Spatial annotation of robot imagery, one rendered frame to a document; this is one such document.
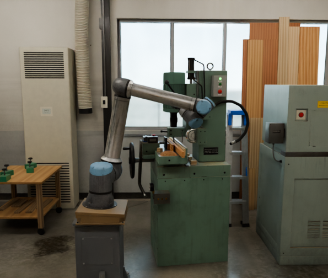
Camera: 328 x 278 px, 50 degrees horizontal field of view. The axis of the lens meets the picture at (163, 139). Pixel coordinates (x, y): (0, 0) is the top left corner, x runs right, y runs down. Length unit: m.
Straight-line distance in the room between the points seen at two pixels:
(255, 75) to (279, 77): 0.28
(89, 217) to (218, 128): 1.21
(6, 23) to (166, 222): 2.93
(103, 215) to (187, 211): 0.78
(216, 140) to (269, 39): 1.83
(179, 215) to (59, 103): 1.94
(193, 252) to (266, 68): 2.31
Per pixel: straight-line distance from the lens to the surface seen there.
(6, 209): 3.87
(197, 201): 2.77
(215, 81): 2.71
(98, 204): 2.33
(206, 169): 2.72
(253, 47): 4.21
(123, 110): 2.41
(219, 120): 2.80
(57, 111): 4.02
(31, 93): 4.09
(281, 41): 4.33
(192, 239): 2.88
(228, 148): 3.56
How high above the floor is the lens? 1.42
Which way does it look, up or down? 9 degrees down
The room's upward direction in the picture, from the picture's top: straight up
